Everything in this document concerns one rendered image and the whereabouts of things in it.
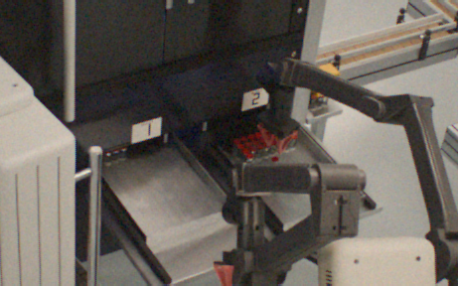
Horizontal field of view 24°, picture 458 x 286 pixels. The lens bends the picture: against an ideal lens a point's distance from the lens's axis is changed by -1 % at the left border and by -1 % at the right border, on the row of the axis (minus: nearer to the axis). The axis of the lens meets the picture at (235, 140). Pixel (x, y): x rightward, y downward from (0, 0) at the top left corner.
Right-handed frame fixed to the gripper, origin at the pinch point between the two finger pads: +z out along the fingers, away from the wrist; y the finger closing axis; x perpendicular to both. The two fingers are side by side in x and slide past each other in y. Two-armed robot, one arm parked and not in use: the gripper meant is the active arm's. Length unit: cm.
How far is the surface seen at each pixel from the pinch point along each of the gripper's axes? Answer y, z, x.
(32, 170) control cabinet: -17, -51, 93
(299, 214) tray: -15.3, 10.5, 5.3
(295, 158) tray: 0.6, 9.8, -10.9
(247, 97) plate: 15.4, -5.5, -4.8
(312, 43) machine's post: 10.2, -18.6, -23.5
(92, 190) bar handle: -17, -38, 78
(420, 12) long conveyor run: 24, 7, -103
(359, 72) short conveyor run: 14, 7, -55
